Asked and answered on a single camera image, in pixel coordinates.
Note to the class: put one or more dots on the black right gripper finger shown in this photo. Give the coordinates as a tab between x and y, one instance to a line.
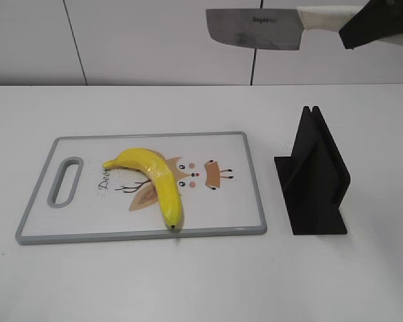
377	21

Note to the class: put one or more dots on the cleaver knife with white handle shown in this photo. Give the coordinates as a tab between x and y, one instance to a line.
275	29

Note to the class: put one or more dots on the yellow plastic banana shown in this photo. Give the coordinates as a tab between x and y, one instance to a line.
161	177

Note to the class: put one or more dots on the black knife stand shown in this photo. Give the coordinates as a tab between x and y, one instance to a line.
314	178

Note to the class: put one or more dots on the grey rimmed white cutting board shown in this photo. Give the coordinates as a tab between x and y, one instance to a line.
76	200

